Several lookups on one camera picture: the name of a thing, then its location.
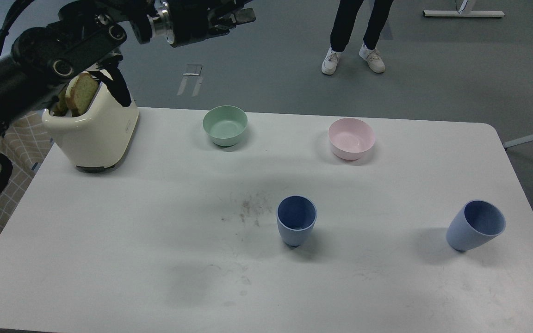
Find white shoe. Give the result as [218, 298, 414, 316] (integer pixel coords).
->
[358, 44, 386, 74]
[320, 48, 342, 75]

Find toast slice right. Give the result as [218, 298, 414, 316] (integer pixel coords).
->
[65, 72, 99, 117]

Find cream toaster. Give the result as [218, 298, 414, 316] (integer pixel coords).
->
[42, 73, 139, 173]

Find white shoe left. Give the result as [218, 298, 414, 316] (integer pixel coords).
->
[320, 48, 342, 75]

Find white desk foot bar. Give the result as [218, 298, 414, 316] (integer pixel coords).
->
[422, 9, 505, 19]

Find green bowl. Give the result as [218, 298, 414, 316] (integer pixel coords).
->
[202, 105, 248, 147]

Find pink bowl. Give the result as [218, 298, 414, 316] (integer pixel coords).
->
[327, 118, 376, 161]

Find blue cup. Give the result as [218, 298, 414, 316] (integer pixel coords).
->
[446, 200, 506, 252]
[276, 195, 317, 247]

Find white shoe right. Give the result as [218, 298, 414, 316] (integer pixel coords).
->
[358, 44, 386, 74]

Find person legs dark trousers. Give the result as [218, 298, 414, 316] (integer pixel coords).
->
[329, 0, 394, 53]

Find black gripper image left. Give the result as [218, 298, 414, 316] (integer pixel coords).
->
[155, 0, 256, 47]

